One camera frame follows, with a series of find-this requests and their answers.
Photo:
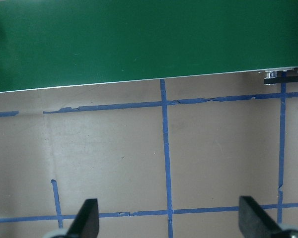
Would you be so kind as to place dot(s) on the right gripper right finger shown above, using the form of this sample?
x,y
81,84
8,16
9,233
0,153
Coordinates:
x,y
254,222

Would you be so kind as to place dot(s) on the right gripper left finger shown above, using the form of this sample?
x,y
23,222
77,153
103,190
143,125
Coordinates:
x,y
86,223

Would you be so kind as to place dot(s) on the green conveyor belt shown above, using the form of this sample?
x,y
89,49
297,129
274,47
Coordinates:
x,y
57,43

